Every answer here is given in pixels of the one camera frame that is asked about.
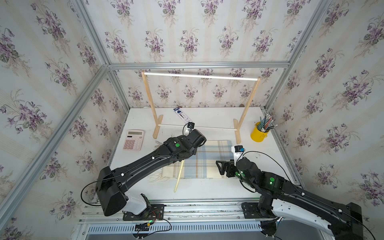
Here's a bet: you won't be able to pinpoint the plaid blue cream scarf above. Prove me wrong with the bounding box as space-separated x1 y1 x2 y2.
148 140 233 183

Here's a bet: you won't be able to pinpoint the cream wooden clothes hanger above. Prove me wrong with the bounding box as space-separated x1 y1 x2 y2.
174 160 185 193

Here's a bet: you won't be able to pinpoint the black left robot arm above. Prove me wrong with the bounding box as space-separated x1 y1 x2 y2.
95 129 207 217

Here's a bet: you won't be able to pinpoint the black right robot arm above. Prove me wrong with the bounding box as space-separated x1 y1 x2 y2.
216 157 364 240

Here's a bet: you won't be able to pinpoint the yellow pen cup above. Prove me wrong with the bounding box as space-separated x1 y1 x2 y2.
250 122 269 143

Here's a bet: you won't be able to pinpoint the wooden clothes rack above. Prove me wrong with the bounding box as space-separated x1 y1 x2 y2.
142 71 261 145

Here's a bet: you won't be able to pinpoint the pens in cup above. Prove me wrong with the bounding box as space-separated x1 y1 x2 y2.
256 114 277 133

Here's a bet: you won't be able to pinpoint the blue white flat package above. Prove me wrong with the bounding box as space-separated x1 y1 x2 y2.
174 108 192 124

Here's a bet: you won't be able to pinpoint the pink calculator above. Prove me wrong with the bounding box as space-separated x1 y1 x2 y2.
123 130 145 151

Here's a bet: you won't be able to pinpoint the small circuit board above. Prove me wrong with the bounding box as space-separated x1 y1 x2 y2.
134 223 151 232

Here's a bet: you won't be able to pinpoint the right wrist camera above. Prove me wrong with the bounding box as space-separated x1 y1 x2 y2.
231 145 245 163

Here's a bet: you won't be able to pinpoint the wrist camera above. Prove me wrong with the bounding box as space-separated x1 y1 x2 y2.
183 122 195 136
231 145 245 163

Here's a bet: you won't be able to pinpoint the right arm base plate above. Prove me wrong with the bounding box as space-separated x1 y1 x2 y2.
241 202 280 220

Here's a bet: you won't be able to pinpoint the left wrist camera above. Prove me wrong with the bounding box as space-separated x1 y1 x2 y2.
183 122 195 136

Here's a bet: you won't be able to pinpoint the aluminium rail base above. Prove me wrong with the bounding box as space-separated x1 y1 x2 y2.
74 197 328 235

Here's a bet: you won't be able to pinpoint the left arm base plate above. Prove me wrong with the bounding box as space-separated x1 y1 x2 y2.
123 204 166 221

